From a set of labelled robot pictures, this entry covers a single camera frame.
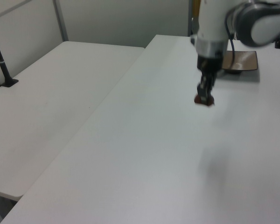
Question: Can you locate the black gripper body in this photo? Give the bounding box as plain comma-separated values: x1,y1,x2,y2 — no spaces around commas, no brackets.
196,54,225,77

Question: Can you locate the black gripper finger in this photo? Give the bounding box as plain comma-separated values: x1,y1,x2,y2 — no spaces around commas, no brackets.
196,75,212,104
209,74,217,97

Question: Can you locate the small round dark red food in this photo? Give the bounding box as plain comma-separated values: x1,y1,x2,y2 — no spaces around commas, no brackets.
193,94,216,107

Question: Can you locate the square brown ceramic plate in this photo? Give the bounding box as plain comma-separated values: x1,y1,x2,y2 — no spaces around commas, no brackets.
220,50,260,75

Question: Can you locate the yellowish board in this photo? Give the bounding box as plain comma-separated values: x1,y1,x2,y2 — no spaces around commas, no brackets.
192,0,202,18

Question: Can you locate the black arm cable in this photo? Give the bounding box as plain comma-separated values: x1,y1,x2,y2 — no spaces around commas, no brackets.
224,8,237,69

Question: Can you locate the grey metal post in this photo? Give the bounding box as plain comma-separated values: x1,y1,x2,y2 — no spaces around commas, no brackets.
187,0,195,37

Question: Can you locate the grey partition frame post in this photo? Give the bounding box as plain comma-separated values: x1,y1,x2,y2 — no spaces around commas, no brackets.
52,0,70,43

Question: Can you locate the black camera stand pole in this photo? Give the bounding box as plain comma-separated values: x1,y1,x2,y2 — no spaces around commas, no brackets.
0,23,20,88

